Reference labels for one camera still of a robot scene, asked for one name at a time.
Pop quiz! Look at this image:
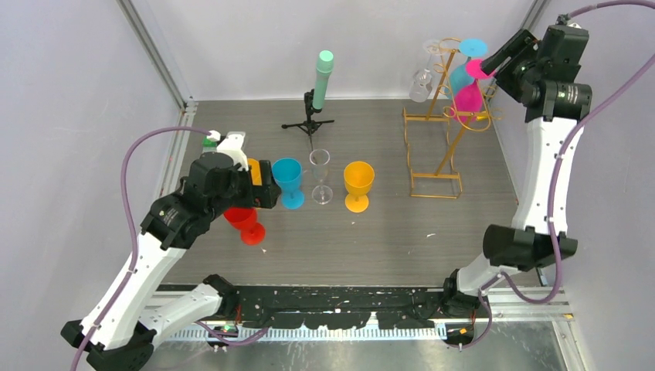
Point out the clear wine glass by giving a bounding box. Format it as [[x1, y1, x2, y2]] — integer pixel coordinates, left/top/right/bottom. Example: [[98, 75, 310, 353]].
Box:
[[309, 148, 333, 205], [409, 39, 444, 103]]

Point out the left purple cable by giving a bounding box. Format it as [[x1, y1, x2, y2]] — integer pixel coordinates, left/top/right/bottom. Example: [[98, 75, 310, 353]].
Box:
[[69, 127, 221, 371]]

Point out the mint green microphone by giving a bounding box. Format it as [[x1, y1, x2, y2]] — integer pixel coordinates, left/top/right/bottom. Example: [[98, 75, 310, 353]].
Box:
[[312, 50, 334, 112]]

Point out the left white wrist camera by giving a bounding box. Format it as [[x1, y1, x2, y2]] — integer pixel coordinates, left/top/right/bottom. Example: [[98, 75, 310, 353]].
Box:
[[216, 131, 249, 171]]

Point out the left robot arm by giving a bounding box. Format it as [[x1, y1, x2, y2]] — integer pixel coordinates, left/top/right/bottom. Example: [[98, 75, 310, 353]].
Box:
[[61, 151, 281, 370]]

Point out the clear wine glass front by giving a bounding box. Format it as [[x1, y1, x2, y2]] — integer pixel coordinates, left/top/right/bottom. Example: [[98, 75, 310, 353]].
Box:
[[309, 148, 333, 205]]

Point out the cyan wine glass back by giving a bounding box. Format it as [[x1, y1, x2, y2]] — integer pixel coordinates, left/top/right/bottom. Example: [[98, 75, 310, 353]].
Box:
[[446, 39, 488, 98]]

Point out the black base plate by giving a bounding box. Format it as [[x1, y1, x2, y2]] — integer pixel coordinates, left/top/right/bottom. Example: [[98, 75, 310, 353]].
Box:
[[174, 284, 492, 332]]

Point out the orange wine glass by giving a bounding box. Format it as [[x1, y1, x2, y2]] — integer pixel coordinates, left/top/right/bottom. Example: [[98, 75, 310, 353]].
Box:
[[343, 161, 375, 213], [248, 158, 262, 186]]

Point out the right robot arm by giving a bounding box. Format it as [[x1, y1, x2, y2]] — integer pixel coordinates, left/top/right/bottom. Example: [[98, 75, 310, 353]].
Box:
[[440, 25, 592, 318]]

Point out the magenta wine glass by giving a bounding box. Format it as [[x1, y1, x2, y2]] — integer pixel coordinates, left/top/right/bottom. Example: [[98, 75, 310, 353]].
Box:
[[453, 59, 494, 124]]

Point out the blue wine glass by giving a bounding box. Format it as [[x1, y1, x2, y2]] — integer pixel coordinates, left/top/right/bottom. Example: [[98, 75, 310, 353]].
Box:
[[272, 158, 305, 210]]

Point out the green toy block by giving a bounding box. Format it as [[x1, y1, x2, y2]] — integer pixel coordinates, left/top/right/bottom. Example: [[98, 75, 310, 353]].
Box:
[[202, 138, 218, 151]]

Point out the aluminium frame rail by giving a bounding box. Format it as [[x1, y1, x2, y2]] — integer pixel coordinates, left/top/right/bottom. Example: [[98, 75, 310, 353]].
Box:
[[147, 288, 573, 343]]

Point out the red wine glass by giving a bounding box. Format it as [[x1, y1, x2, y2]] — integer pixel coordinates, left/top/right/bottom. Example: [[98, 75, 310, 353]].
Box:
[[223, 207, 266, 246]]

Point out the gold wire glass rack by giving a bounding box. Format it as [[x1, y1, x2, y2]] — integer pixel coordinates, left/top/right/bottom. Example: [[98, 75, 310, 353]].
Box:
[[402, 38, 501, 199]]

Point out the clear wine glass back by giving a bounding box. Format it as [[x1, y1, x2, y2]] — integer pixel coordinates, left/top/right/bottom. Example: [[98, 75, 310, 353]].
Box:
[[409, 39, 444, 103]]

